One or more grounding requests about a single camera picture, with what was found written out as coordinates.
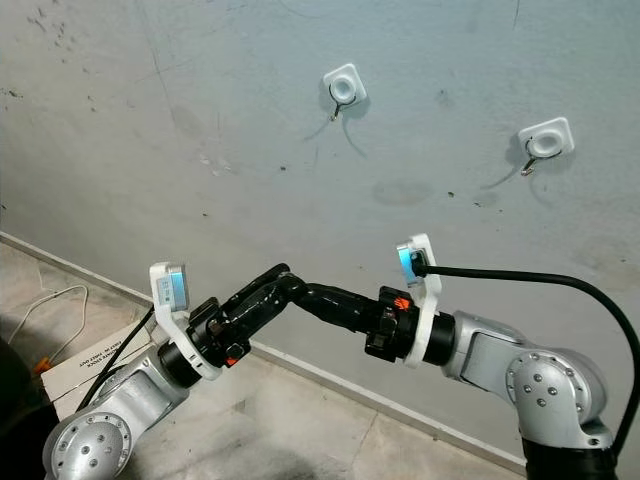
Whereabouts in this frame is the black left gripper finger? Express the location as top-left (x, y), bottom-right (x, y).
top-left (235, 282), bottom-right (306, 341)
top-left (218, 263), bottom-right (296, 316)

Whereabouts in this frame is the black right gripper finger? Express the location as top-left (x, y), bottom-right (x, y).
top-left (292, 280), bottom-right (386, 313)
top-left (302, 296), bottom-right (379, 337)

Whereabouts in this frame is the white and green cardboard box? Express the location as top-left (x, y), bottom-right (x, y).
top-left (40, 335), bottom-right (153, 416)

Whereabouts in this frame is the large black object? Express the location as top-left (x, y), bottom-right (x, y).
top-left (0, 340), bottom-right (81, 480)

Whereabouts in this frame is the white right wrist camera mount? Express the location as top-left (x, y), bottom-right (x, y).
top-left (395, 233), bottom-right (447, 369)

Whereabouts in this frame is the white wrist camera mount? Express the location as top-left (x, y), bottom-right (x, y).
top-left (149, 262), bottom-right (221, 381)
top-left (395, 233), bottom-right (447, 369)

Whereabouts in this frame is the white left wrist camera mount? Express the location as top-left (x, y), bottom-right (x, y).
top-left (149, 262), bottom-right (221, 381)

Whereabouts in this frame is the thin white floor cable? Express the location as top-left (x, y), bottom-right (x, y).
top-left (15, 285), bottom-right (89, 346)

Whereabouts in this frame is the white adhesive wall hook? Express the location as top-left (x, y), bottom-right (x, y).
top-left (322, 63), bottom-right (368, 123)
top-left (518, 117), bottom-right (576, 179)

